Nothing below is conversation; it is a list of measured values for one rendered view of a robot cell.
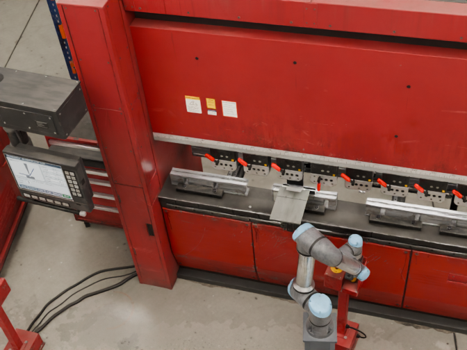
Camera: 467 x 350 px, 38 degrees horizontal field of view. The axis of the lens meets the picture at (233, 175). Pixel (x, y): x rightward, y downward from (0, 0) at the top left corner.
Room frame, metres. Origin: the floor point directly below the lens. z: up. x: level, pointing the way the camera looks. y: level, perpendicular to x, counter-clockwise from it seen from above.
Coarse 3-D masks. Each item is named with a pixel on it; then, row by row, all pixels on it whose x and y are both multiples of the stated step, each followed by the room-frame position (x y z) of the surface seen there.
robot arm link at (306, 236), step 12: (300, 228) 2.14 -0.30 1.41; (312, 228) 2.13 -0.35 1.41; (300, 240) 2.09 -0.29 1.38; (312, 240) 2.06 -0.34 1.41; (300, 252) 2.08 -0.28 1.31; (300, 264) 2.09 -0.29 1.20; (312, 264) 2.08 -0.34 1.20; (300, 276) 2.07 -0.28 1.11; (312, 276) 2.08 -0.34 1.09; (288, 288) 2.11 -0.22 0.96; (300, 288) 2.06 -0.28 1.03; (312, 288) 2.06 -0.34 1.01; (300, 300) 2.03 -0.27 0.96
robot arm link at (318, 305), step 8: (312, 296) 2.02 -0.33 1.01; (320, 296) 2.02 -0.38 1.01; (304, 304) 2.00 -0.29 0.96; (312, 304) 1.97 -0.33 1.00; (320, 304) 1.97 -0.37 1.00; (328, 304) 1.97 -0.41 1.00; (312, 312) 1.94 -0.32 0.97; (320, 312) 1.93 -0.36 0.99; (328, 312) 1.93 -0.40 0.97; (312, 320) 1.95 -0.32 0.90; (320, 320) 1.92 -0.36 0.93; (328, 320) 1.93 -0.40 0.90
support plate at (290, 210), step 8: (280, 192) 2.77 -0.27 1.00; (288, 192) 2.77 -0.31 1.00; (296, 192) 2.76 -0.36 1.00; (304, 192) 2.75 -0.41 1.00; (280, 200) 2.71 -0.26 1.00; (288, 200) 2.71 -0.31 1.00; (296, 200) 2.70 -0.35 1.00; (272, 208) 2.66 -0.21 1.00; (280, 208) 2.65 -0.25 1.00; (288, 208) 2.64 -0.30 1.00; (296, 208) 2.64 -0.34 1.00; (304, 208) 2.63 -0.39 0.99; (272, 216) 2.60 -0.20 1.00; (280, 216) 2.59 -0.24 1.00; (288, 216) 2.58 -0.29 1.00; (296, 216) 2.58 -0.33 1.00
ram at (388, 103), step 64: (192, 64) 2.96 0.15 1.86; (256, 64) 2.84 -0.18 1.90; (320, 64) 2.72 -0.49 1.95; (384, 64) 2.61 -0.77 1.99; (448, 64) 2.51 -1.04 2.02; (192, 128) 2.98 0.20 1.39; (256, 128) 2.85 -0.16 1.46; (320, 128) 2.72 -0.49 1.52; (384, 128) 2.60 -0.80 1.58; (448, 128) 2.49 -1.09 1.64
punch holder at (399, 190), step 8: (384, 176) 2.59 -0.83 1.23; (392, 176) 2.58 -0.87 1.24; (400, 176) 2.56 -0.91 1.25; (408, 176) 2.55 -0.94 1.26; (392, 184) 2.57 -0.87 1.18; (400, 184) 2.56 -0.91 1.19; (408, 184) 2.54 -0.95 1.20; (384, 192) 2.58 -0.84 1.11; (392, 192) 2.57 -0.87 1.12; (400, 192) 2.55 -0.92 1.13
